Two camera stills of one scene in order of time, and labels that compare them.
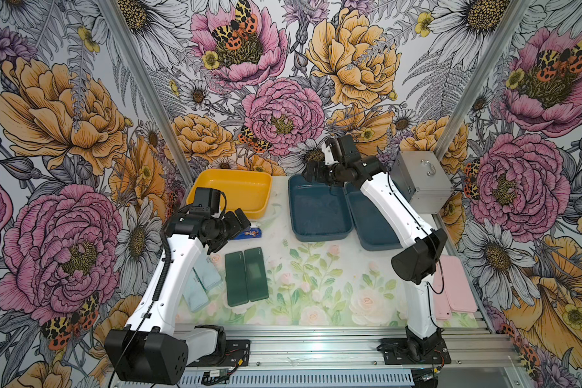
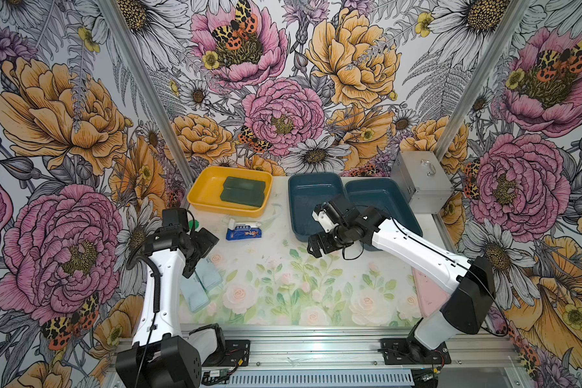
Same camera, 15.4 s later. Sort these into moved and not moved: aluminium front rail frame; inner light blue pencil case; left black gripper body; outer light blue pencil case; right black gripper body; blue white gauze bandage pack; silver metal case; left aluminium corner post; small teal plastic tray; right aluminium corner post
Moved: left black gripper body; right black gripper body
Not moved: silver metal case; right aluminium corner post; aluminium front rail frame; outer light blue pencil case; left aluminium corner post; blue white gauze bandage pack; small teal plastic tray; inner light blue pencil case
